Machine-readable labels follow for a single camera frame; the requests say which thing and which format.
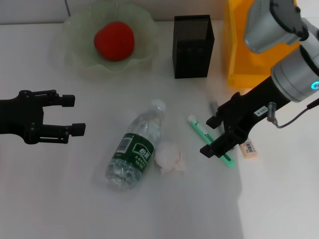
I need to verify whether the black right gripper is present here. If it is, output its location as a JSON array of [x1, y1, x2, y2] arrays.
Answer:
[[200, 76, 291, 158]]

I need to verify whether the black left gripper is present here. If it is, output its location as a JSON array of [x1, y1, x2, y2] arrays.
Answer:
[[0, 89, 86, 145]]

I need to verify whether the green utility knife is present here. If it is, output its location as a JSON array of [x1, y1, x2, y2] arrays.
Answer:
[[187, 115, 236, 168]]

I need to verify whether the white eraser with barcode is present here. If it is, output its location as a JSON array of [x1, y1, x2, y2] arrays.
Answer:
[[238, 140, 257, 158]]

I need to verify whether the white paper ball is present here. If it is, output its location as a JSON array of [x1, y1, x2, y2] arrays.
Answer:
[[154, 141, 186, 174]]

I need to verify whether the clear plastic water bottle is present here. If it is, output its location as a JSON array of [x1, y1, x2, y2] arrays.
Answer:
[[106, 99, 167, 191]]

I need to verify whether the green glass fruit bowl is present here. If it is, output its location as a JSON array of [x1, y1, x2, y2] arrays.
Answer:
[[61, 0, 160, 82]]

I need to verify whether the black mesh pen holder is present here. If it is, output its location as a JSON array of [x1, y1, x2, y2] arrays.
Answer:
[[171, 14, 215, 79]]

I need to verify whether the yellow plastic storage bin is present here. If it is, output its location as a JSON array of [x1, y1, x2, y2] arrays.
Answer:
[[222, 0, 302, 88]]

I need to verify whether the right gripper plug and cable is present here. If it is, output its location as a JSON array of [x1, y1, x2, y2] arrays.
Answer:
[[267, 98, 319, 129]]

